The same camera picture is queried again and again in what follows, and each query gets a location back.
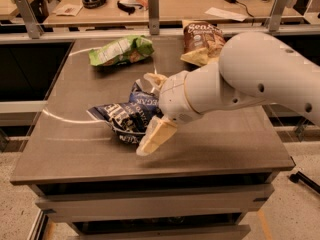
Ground blue chip bag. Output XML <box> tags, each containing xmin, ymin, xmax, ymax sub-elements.
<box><xmin>87</xmin><ymin>80</ymin><xmax>163</xmax><ymax>144</ymax></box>

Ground grey metal bracket middle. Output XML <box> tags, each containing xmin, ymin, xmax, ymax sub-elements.
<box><xmin>148</xmin><ymin>0</ymin><xmax>160</xmax><ymax>35</ymax></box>

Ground grey metal bracket left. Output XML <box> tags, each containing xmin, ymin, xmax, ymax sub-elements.
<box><xmin>14</xmin><ymin>0</ymin><xmax>43</xmax><ymax>39</ymax></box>

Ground black caster leg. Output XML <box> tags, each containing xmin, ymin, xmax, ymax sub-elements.
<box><xmin>289</xmin><ymin>171</ymin><xmax>320</xmax><ymax>194</ymax></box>

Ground brown yellow chip bag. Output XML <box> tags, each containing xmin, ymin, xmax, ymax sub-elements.
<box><xmin>180</xmin><ymin>20</ymin><xmax>226</xmax><ymax>67</ymax></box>

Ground black sunglasses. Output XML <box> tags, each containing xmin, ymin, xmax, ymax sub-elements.
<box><xmin>117</xmin><ymin>1</ymin><xmax>135</xmax><ymax>15</ymax></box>

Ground green chip bag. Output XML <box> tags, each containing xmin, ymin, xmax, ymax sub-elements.
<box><xmin>89</xmin><ymin>35</ymin><xmax>154</xmax><ymax>66</ymax></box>

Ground grey metal bracket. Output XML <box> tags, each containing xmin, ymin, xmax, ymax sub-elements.
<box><xmin>14</xmin><ymin>0</ymin><xmax>43</xmax><ymax>39</ymax></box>
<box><xmin>148</xmin><ymin>0</ymin><xmax>160</xmax><ymax>35</ymax></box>
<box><xmin>266</xmin><ymin>0</ymin><xmax>287</xmax><ymax>32</ymax></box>

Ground white paper sheet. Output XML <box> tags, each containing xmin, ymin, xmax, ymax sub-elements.
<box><xmin>206</xmin><ymin>7</ymin><xmax>247</xmax><ymax>22</ymax></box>

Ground small paper card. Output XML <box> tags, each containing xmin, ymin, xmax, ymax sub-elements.
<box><xmin>54</xmin><ymin>4</ymin><xmax>82</xmax><ymax>16</ymax></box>

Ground grey metal bracket right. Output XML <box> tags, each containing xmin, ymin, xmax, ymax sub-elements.
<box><xmin>266</xmin><ymin>0</ymin><xmax>287</xmax><ymax>32</ymax></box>

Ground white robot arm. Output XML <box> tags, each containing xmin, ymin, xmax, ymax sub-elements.
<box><xmin>136</xmin><ymin>32</ymin><xmax>320</xmax><ymax>156</ymax></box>

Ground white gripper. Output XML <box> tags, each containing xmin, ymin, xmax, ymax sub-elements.
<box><xmin>136</xmin><ymin>71</ymin><xmax>203</xmax><ymax>156</ymax></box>

